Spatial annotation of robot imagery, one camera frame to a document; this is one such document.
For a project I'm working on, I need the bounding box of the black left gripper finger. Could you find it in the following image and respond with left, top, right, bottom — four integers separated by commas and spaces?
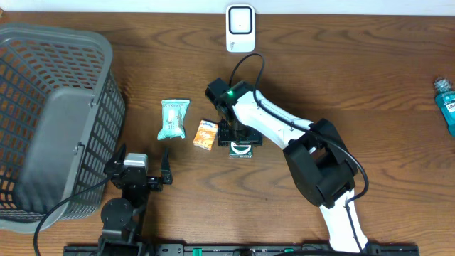
160, 148, 173, 185
103, 144, 126, 174

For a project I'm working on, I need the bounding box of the orange tissue pack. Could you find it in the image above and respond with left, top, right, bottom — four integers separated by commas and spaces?
193, 120, 218, 151

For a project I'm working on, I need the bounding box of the green round-logo box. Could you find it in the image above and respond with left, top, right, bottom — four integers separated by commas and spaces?
229, 142, 253, 159

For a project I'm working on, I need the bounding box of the white green packet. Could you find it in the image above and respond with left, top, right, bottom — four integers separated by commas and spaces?
157, 99, 191, 140

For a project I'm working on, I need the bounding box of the blue liquid bottle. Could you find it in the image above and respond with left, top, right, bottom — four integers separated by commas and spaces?
434, 77, 454, 136

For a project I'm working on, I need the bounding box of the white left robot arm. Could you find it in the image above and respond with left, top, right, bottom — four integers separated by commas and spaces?
95, 145, 173, 256

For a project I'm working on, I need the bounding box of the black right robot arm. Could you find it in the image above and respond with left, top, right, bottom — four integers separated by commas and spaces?
205, 78, 368, 253

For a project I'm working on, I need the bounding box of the white barcode scanner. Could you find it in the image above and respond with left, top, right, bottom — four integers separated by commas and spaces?
225, 4, 256, 53

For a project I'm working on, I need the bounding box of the dark grey plastic basket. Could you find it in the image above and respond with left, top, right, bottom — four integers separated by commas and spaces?
1, 23, 125, 233

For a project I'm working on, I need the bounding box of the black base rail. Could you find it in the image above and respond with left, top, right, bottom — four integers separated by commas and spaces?
63, 241, 420, 256

